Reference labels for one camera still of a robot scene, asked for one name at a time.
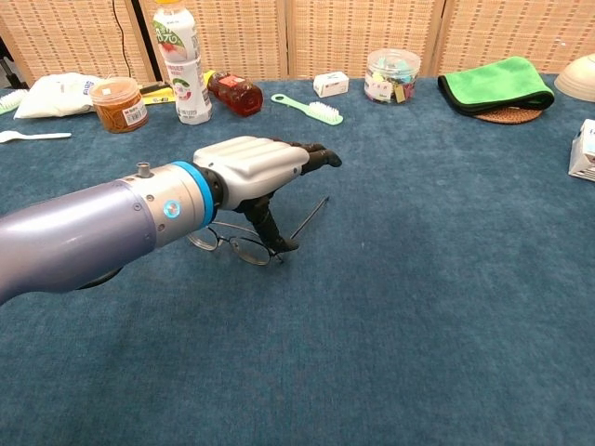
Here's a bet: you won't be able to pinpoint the green microfibre cloth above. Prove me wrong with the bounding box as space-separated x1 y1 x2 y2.
437 56 556 117

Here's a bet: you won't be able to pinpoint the white plastic spoon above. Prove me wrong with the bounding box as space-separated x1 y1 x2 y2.
0 130 73 144

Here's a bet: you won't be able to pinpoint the red tea bottle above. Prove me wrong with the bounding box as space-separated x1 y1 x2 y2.
206 71 264 117

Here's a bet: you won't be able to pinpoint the yellow flat package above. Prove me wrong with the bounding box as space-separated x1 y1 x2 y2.
139 69 218 106

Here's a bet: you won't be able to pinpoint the brown woven coaster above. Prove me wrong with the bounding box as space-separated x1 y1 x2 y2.
471 107 543 125

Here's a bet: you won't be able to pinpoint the white blue milk carton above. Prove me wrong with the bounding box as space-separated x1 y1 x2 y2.
567 118 595 182

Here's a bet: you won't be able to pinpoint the cream ceramic bowl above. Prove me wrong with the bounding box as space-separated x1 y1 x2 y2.
553 53 595 103

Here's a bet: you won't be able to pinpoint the bamboo folding screen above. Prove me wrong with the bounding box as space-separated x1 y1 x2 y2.
0 0 595 88

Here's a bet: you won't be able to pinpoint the thin black hanging cable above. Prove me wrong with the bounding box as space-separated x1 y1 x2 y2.
111 0 129 78

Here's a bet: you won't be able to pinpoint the clear jar of rubber bands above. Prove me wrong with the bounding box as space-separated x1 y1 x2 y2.
87 76 150 135

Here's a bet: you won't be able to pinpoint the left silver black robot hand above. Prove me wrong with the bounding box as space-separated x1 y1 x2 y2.
192 135 343 255

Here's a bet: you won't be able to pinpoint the small white box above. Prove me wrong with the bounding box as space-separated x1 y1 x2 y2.
312 71 350 98

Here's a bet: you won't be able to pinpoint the white plastic bag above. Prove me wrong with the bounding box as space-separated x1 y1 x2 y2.
13 72 108 120

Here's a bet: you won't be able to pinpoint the thin black-framed eyeglasses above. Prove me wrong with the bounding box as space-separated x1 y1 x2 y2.
185 195 331 267

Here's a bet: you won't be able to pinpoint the white labelled drink bottle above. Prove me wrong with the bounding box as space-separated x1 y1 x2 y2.
152 0 214 125

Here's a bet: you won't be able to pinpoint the clear jar of binder clips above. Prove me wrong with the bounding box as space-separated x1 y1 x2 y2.
364 47 422 105

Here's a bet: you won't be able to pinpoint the mint green scrub brush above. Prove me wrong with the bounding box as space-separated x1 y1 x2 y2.
0 88 29 116
271 93 344 126

